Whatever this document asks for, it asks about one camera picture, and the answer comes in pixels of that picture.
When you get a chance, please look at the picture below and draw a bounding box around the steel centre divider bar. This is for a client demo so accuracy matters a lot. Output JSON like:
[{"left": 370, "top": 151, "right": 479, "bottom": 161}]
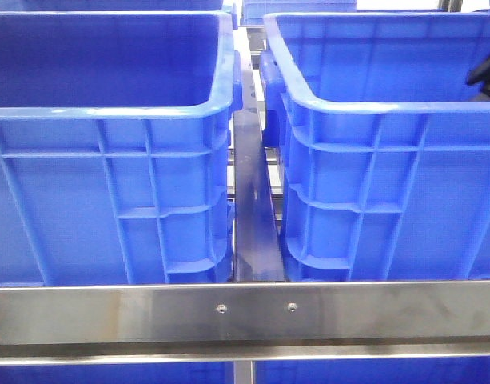
[{"left": 233, "top": 63, "right": 285, "bottom": 282}]

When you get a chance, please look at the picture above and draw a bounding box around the blue plastic crate right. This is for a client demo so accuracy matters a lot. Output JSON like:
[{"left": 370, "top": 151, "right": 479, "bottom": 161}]
[{"left": 261, "top": 12, "right": 490, "bottom": 282}]

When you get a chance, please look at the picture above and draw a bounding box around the blue plastic crate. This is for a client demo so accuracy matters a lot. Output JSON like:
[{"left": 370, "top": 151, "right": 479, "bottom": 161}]
[
  {"left": 261, "top": 12, "right": 490, "bottom": 282},
  {"left": 0, "top": 11, "right": 242, "bottom": 287}
]

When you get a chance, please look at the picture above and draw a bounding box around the blue plastic crate left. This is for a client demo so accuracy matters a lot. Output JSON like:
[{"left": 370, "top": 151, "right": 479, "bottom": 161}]
[{"left": 0, "top": 11, "right": 242, "bottom": 287}]

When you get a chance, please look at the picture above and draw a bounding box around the blue crate far centre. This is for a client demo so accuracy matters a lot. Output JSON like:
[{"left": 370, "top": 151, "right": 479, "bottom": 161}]
[{"left": 241, "top": 0, "right": 357, "bottom": 26}]

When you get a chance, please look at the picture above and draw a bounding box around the blue crate lower left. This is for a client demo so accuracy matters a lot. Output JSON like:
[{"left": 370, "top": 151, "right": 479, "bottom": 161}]
[{"left": 0, "top": 362, "right": 233, "bottom": 383}]

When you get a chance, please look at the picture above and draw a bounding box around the blue crate far left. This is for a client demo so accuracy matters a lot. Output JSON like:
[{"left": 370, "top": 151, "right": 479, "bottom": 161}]
[{"left": 0, "top": 0, "right": 238, "bottom": 30}]

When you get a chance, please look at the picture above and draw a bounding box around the blue crate lower right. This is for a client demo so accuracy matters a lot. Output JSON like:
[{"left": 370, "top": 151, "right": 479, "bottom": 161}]
[{"left": 256, "top": 357, "right": 490, "bottom": 383}]

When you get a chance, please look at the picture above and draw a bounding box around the steel front rail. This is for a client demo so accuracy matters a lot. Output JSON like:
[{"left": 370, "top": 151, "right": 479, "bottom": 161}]
[{"left": 0, "top": 281, "right": 490, "bottom": 365}]

